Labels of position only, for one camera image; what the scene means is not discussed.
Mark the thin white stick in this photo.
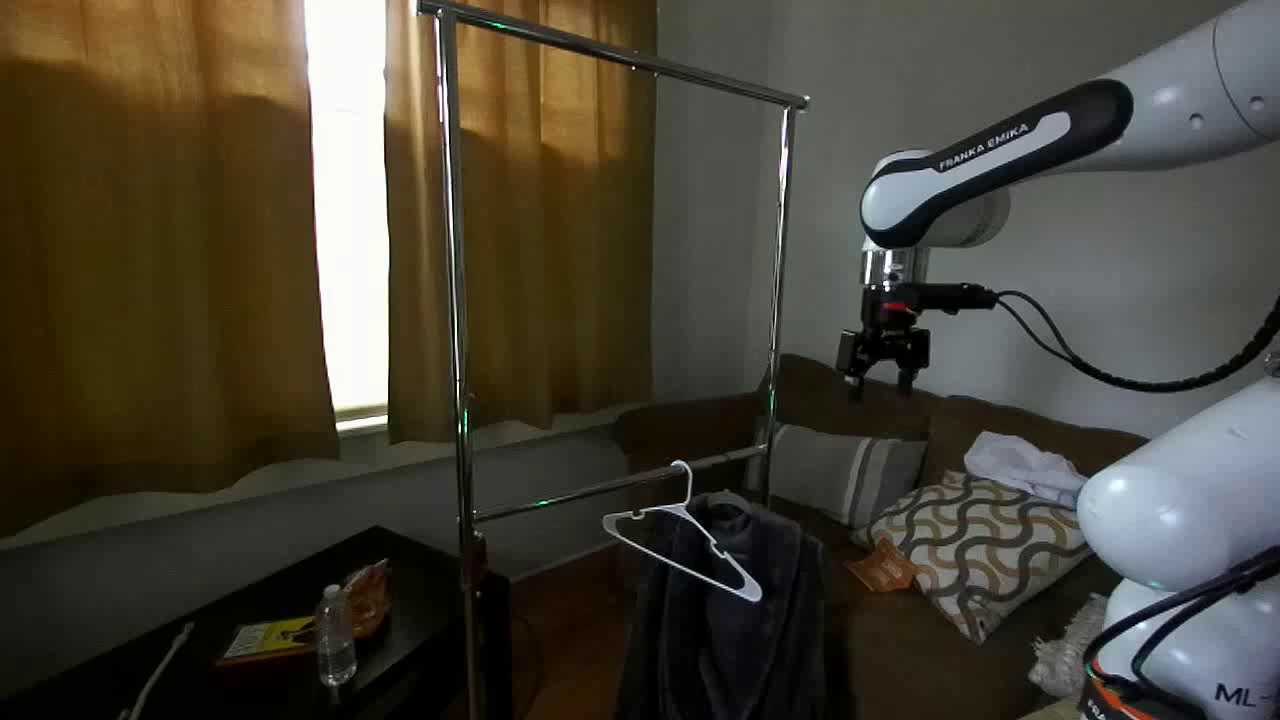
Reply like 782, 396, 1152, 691
116, 618, 199, 720

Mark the dark grey hanging robe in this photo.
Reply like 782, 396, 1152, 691
614, 488, 858, 720

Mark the small orange packet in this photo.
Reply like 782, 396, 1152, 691
845, 540, 920, 601

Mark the wide mustard curtain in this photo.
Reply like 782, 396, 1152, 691
0, 0, 343, 540

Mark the narrow mustard curtain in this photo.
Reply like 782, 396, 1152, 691
383, 0, 662, 449

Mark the black low table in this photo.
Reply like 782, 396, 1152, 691
0, 525, 515, 720

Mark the brown sofa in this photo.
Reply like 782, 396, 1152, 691
609, 354, 1152, 720

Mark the metal clothes rack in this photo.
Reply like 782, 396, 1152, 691
417, 0, 815, 720

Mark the orange snack bag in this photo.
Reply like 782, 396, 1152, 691
337, 558, 398, 645

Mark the white crumpled paper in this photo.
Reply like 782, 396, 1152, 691
1027, 594, 1117, 706

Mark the white plastic hanger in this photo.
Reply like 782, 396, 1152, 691
599, 456, 769, 608

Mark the grey striped pillow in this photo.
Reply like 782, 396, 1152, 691
756, 420, 934, 535

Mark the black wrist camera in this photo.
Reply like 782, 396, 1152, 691
885, 281, 1002, 315

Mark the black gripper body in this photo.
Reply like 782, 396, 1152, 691
835, 308, 937, 382

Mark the beige wave pattern pillow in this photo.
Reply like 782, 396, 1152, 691
867, 468, 1097, 649

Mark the white crumpled cloth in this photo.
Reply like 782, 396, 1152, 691
959, 428, 1093, 512

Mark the clear plastic water bottle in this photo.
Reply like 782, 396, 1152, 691
311, 580, 360, 691

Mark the yellow flat box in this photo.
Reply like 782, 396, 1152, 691
215, 613, 322, 668

